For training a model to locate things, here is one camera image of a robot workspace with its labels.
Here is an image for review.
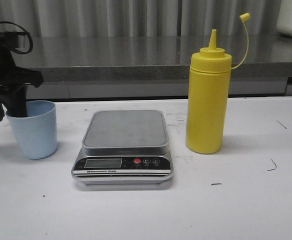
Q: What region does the white pleated curtain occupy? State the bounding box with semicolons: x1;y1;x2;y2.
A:
0;0;281;37

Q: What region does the yellow squeeze bottle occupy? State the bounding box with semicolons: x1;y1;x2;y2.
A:
186;12;251;154

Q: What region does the silver digital kitchen scale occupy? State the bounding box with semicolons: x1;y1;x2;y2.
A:
71;109;173;185

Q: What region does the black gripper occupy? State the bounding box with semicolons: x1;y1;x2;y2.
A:
0;14;44;125

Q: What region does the grey stone counter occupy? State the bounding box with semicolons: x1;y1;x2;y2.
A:
14;34;292;101

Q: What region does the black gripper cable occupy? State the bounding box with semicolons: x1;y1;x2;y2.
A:
0;20;34;55

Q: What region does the light blue plastic cup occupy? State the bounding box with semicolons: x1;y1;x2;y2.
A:
6;100;58;160

